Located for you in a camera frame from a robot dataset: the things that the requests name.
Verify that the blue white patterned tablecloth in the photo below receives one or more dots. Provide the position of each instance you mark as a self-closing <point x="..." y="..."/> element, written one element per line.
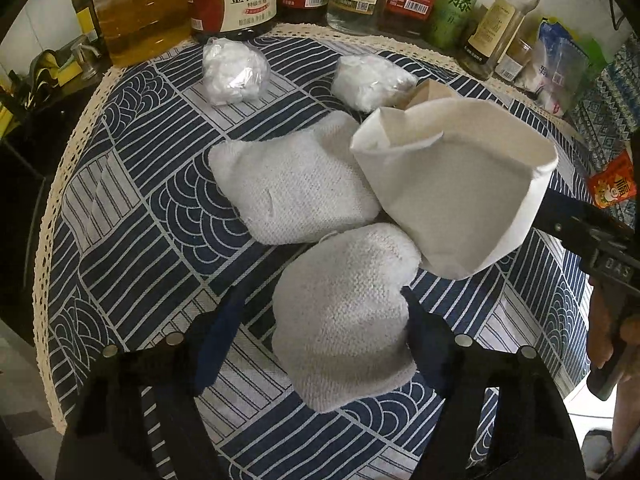
<point x="137" y="241"/>

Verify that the white paper bag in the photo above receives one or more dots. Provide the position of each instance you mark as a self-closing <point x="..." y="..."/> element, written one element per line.
<point x="462" y="177"/>

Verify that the patterned blue curtain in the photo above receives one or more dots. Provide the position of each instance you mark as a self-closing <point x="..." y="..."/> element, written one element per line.
<point x="607" y="113"/>

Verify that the small oil bottle gold cap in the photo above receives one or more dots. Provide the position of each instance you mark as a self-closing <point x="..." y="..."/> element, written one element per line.
<point x="482" y="51"/>

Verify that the person's right hand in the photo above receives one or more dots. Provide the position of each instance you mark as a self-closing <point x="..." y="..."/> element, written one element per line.
<point x="600" y="350"/>

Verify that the large cooking oil jug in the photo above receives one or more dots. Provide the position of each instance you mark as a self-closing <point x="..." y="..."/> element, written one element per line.
<point x="134" y="31"/>

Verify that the yellow black sponge holder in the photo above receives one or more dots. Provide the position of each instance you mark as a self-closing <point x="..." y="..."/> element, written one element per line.
<point x="53" y="70"/>

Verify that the white knitted cloth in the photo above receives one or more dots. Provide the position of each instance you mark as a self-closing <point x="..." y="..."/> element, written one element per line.
<point x="297" y="188"/>
<point x="341" y="321"/>

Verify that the green plastic bag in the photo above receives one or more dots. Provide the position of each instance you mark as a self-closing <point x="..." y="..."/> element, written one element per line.
<point x="595" y="55"/>

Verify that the brown paper bag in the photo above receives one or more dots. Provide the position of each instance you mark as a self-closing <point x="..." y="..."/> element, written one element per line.
<point x="426" y="91"/>

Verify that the crumpled white plastic ball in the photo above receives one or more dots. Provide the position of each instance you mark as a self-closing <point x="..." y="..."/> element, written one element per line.
<point x="233" y="72"/>

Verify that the red paper drink cup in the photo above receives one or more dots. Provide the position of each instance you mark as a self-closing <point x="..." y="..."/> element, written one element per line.
<point x="615" y="183"/>

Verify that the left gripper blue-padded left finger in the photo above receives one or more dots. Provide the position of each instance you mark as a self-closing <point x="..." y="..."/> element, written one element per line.
<point x="217" y="339"/>

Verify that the green label oil bottle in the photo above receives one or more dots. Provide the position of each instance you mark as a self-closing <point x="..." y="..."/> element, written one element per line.
<point x="446" y="23"/>

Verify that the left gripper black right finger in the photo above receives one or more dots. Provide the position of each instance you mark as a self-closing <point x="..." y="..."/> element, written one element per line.
<point x="429" y="342"/>

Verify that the small glass jar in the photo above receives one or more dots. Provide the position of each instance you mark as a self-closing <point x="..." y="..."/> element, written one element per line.
<point x="517" y="55"/>

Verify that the blue white plastic bag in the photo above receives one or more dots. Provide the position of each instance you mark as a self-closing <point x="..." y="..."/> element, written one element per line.
<point x="555" y="70"/>

